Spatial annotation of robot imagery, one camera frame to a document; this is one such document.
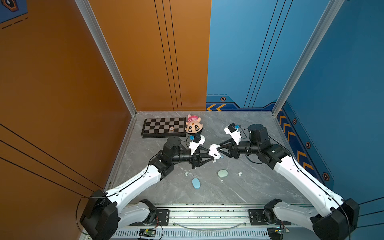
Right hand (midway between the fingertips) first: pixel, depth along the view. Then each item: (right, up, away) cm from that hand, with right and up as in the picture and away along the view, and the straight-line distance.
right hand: (218, 147), depth 70 cm
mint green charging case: (+5, -18, +17) cm, 25 cm away
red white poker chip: (-28, +8, +35) cm, 46 cm away
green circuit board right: (+29, -39, -1) cm, 49 cm away
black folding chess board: (-36, +9, +36) cm, 51 cm away
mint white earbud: (-17, -18, +17) cm, 30 cm away
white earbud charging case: (-3, -2, -2) cm, 4 cm away
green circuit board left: (-34, -42, +2) cm, 54 cm away
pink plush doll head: (-13, +11, +32) cm, 36 cm away
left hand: (-3, -3, -3) cm, 5 cm away
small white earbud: (+15, -18, +17) cm, 29 cm away
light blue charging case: (-11, -22, +13) cm, 28 cm away
